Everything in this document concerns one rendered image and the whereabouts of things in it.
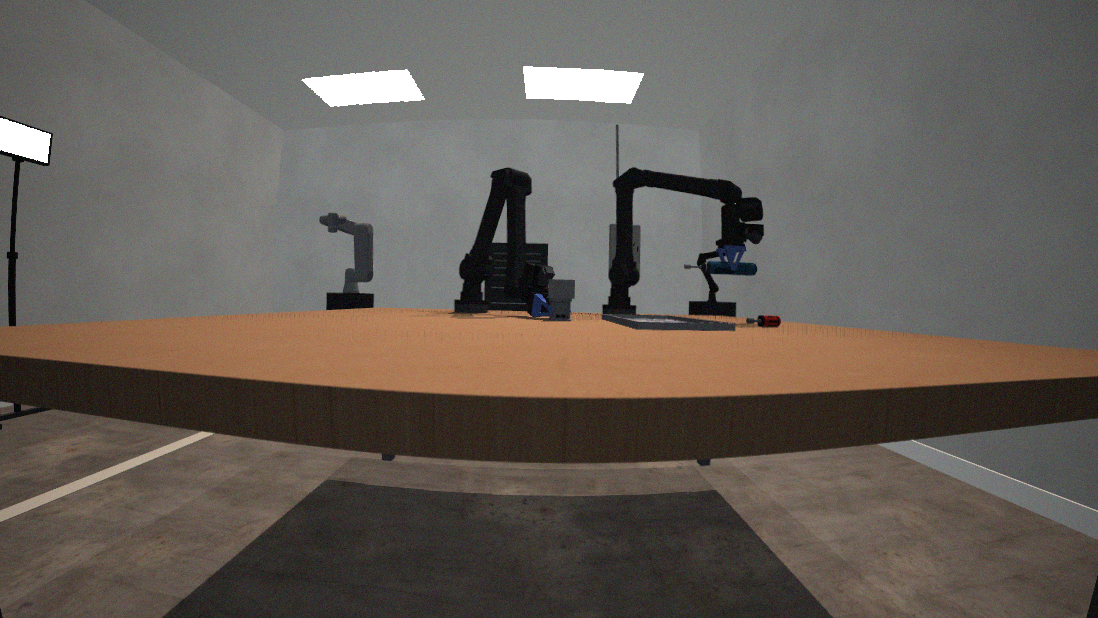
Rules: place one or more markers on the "dark blue electric nut driver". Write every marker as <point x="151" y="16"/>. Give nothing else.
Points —
<point x="720" y="267"/>

